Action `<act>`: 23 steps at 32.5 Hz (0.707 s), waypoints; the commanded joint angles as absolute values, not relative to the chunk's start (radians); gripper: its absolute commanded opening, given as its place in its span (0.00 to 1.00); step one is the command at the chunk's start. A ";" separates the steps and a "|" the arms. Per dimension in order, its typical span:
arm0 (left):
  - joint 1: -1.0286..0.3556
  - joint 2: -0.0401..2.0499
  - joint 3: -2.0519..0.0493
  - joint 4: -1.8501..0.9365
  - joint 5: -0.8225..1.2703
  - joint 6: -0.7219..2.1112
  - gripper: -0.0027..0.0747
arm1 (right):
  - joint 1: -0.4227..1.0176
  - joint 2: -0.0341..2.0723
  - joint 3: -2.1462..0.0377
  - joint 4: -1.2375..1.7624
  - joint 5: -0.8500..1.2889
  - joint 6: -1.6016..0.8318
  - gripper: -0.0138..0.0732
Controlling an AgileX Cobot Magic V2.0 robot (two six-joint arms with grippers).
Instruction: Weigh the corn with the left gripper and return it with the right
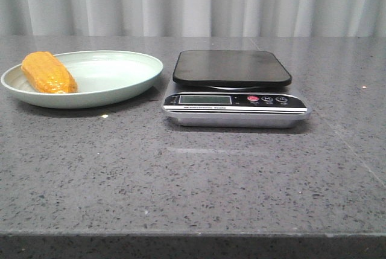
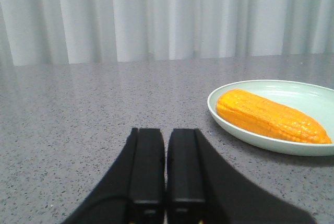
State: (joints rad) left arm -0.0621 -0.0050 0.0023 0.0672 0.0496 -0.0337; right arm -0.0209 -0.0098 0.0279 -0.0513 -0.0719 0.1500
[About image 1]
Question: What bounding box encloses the orange corn cob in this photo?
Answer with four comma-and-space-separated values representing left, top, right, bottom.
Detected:
21, 51, 78, 94

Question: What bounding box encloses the silver black kitchen scale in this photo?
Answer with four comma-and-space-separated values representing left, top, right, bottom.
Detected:
162, 50, 312, 129

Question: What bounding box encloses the pale green plate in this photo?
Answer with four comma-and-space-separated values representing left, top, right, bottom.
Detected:
1, 50, 163, 109

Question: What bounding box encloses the white pleated curtain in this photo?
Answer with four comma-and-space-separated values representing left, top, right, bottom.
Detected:
1, 0, 385, 37

